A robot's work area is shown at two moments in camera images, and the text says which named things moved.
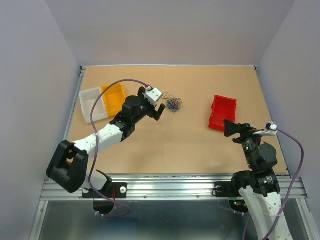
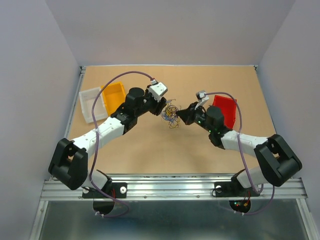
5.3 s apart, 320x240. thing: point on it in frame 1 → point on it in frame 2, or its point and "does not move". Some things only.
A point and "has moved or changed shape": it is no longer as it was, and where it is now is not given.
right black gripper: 245,129 → 187,114
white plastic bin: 88,98 does not move
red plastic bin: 223,108 does not move
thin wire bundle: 173,104 has moved or changed shape
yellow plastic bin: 114,96 does not move
